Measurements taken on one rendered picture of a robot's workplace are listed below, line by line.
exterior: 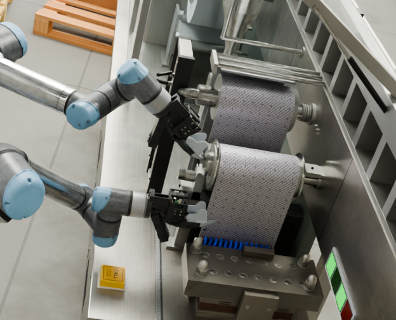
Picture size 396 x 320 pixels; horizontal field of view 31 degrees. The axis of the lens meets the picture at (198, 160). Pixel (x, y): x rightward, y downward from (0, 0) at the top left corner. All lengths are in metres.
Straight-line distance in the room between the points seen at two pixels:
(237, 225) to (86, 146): 2.28
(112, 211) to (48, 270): 1.43
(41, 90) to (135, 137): 0.90
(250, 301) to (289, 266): 0.18
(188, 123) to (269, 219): 0.39
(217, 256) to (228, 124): 0.41
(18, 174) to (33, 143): 2.48
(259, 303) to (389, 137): 0.62
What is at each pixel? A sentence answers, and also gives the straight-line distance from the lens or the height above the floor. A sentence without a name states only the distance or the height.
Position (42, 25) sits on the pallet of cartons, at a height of 0.08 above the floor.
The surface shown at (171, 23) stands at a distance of 2.93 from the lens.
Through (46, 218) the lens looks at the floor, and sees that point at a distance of 3.74.
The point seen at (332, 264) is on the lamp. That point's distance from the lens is 1.98.
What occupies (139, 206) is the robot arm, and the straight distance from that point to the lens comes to 2.06.
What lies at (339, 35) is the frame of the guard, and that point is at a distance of 1.72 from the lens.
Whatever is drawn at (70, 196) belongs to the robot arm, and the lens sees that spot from 2.12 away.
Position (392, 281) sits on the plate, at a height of 1.40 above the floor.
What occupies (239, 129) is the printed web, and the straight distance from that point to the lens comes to 2.24.
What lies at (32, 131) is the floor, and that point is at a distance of 4.39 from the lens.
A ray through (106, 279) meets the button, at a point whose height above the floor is 0.92.
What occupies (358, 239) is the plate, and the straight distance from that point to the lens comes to 1.85.
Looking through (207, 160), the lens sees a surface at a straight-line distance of 2.05.
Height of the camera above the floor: 2.37
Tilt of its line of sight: 32 degrees down
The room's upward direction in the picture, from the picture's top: 15 degrees clockwise
